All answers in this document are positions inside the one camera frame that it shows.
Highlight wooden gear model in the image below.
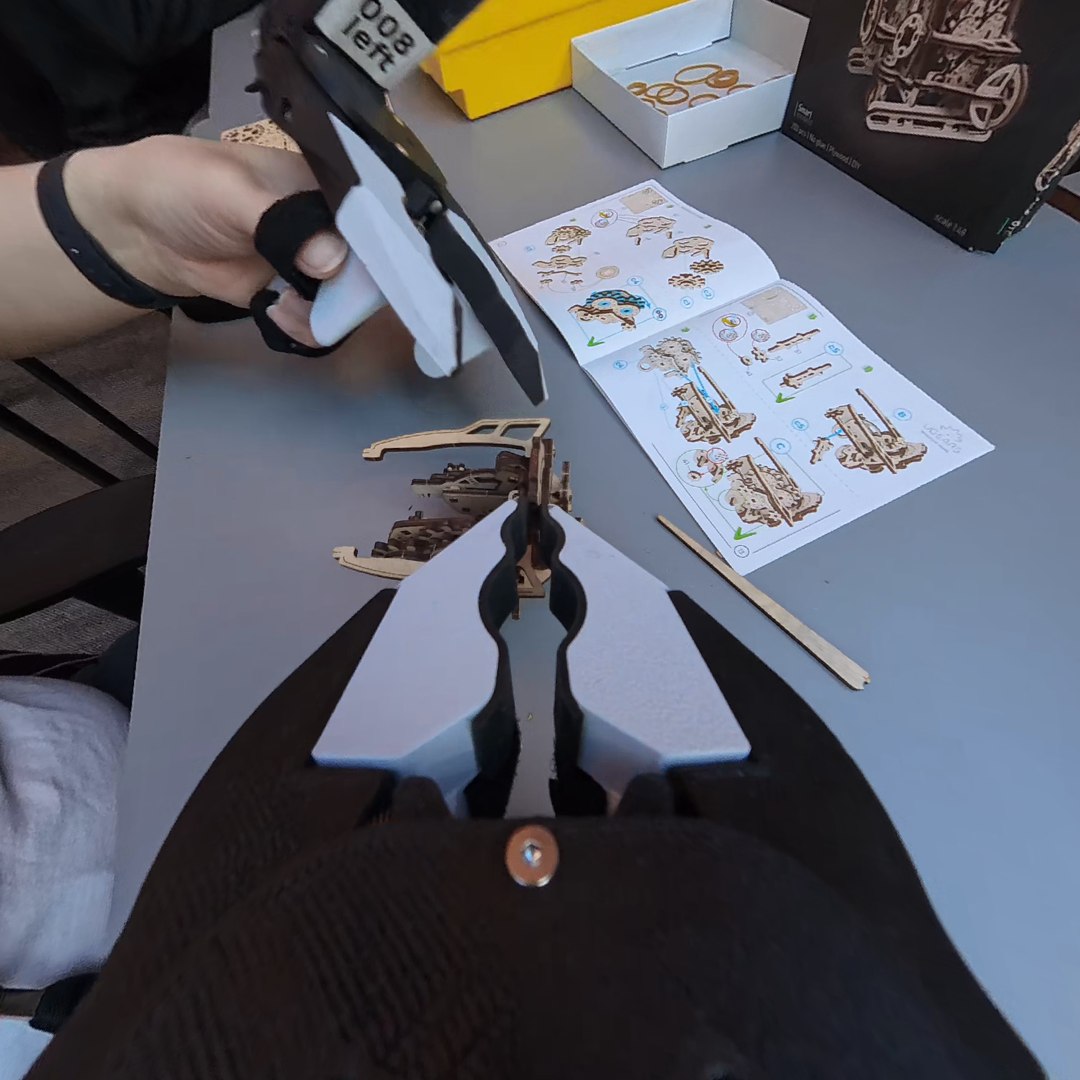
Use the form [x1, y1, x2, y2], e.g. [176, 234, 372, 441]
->
[371, 447, 581, 602]

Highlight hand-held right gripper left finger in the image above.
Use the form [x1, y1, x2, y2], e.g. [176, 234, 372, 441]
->
[312, 498, 528, 815]

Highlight yellow plastic bin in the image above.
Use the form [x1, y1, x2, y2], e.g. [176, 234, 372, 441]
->
[419, 0, 734, 121]

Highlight laser-cut plywood sheet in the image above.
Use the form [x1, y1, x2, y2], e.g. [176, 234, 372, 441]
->
[220, 117, 302, 155]

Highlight thin wooden stick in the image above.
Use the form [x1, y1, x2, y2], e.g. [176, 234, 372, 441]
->
[655, 514, 872, 692]

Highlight person's left hand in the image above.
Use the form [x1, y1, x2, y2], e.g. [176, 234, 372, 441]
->
[63, 135, 351, 349]

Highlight tan rubber bands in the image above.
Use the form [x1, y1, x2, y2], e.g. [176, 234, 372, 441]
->
[627, 62, 758, 113]

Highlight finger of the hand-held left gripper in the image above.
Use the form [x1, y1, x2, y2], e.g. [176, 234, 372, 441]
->
[337, 186, 501, 381]
[416, 202, 551, 408]

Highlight black model kit box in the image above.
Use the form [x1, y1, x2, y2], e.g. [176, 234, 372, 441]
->
[778, 0, 1080, 255]

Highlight black wristband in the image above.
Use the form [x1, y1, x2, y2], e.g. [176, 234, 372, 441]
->
[36, 152, 182, 309]

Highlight person in white shirt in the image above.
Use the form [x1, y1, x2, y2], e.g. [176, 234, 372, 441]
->
[0, 673, 130, 992]

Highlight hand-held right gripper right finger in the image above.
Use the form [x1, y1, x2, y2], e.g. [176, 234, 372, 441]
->
[547, 506, 753, 811]

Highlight white cardboard tray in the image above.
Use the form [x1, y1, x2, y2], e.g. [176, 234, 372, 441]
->
[570, 0, 800, 170]

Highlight person's left forearm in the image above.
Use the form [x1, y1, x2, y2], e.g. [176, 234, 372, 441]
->
[0, 160, 106, 359]

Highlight assembly instruction booklet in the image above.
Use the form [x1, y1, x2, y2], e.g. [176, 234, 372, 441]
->
[488, 179, 997, 578]

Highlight black office chair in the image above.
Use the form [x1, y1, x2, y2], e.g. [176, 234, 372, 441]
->
[0, 471, 159, 627]

